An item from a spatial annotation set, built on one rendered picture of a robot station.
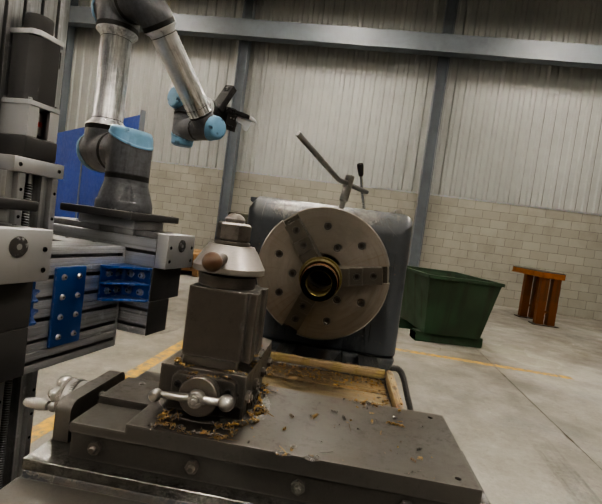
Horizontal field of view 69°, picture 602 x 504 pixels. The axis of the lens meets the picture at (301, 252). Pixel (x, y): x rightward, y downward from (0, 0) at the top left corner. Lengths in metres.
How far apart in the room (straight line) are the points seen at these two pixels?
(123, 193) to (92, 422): 0.85
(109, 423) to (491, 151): 11.32
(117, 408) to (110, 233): 0.79
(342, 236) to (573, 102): 11.58
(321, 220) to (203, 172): 10.81
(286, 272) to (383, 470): 0.66
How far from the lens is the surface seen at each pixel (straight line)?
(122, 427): 0.49
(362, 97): 11.52
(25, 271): 0.86
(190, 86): 1.45
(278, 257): 1.05
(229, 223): 0.47
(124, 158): 1.28
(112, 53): 1.47
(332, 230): 1.02
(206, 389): 0.46
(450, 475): 0.48
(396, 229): 1.19
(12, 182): 1.15
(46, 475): 0.53
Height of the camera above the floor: 1.18
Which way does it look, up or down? 3 degrees down
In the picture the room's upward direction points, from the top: 8 degrees clockwise
